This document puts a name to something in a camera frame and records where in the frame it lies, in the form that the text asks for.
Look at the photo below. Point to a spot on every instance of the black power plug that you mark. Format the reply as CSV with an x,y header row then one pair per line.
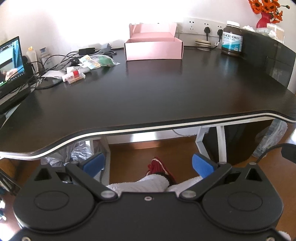
x,y
219,33
206,31

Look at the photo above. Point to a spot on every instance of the brown flat box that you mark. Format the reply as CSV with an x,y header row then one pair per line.
x,y
77,80

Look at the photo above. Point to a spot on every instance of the orange artificial flowers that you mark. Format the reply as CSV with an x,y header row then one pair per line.
x,y
261,5

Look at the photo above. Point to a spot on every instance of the black glossy appliance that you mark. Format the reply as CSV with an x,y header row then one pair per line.
x,y
266,51

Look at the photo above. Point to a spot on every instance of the yellow packet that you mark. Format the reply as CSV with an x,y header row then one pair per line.
x,y
90,62

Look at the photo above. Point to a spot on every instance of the white tube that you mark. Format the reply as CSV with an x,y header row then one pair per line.
x,y
77,68

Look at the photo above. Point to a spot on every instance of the white fleece trousers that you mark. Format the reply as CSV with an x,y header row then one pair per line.
x,y
138,184

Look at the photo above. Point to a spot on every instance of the white desk frame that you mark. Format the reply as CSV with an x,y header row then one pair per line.
x,y
222,143

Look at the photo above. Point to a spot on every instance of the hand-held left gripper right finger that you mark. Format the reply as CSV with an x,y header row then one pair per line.
x,y
201,165

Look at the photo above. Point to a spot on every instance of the clear cotton swab box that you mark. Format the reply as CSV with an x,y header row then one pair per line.
x,y
276,32

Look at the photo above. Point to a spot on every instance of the brown supplement bottle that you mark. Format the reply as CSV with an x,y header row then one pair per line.
x,y
231,46

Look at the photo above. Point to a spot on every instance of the black power adapter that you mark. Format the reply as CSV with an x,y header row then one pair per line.
x,y
86,51

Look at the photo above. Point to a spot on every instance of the red and white glue stick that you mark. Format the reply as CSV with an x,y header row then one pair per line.
x,y
74,74

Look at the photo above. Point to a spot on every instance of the black computer tower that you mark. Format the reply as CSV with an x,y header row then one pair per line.
x,y
242,141

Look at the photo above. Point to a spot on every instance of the white wall socket strip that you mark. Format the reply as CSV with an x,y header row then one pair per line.
x,y
196,25

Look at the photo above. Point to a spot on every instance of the white bottle yellow cap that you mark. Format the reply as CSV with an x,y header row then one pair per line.
x,y
31,58

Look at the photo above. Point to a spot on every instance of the green packet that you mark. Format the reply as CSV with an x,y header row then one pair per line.
x,y
106,61

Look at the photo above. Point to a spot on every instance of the red vase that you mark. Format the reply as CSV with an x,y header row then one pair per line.
x,y
263,22

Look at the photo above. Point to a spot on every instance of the pink cardboard box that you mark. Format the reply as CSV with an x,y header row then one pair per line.
x,y
152,49

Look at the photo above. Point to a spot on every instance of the red shoe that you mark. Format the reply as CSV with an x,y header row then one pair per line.
x,y
159,165

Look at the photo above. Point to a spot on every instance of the clear plastic bag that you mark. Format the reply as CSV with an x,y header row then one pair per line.
x,y
275,134
78,153

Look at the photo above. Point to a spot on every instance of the small bottle blue label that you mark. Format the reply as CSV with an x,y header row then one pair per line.
x,y
44,56

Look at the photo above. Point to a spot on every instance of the white paper sheet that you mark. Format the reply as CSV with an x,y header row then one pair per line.
x,y
52,74

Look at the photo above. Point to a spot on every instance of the grey adapter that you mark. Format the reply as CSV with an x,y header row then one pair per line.
x,y
106,47

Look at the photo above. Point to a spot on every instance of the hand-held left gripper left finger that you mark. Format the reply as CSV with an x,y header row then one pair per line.
x,y
93,162

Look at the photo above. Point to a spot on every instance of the white tissue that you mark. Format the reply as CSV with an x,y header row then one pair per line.
x,y
248,28

